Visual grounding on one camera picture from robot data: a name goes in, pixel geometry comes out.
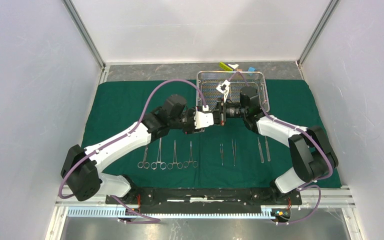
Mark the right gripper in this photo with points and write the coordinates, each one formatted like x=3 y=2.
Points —
x=219 y=118

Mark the metal mesh instrument tray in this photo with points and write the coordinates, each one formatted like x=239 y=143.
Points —
x=207 y=81

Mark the white small block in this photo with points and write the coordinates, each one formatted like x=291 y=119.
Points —
x=233 y=66

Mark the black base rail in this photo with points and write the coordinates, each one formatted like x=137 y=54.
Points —
x=153 y=204

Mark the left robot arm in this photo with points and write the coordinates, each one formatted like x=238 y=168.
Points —
x=83 y=168

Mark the steel forceps with ring handles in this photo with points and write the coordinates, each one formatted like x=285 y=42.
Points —
x=159 y=162

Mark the pointed steel tweezers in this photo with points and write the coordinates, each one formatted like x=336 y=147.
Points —
x=234 y=151

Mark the green surgical cloth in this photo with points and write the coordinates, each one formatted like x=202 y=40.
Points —
x=117 y=105

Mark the yellow-green lego brick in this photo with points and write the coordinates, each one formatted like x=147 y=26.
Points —
x=225 y=67

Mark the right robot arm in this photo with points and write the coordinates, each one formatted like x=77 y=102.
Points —
x=311 y=153

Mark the steel scalpel handle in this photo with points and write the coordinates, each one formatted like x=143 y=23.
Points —
x=267 y=149

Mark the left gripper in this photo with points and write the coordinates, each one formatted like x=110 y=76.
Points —
x=192 y=129

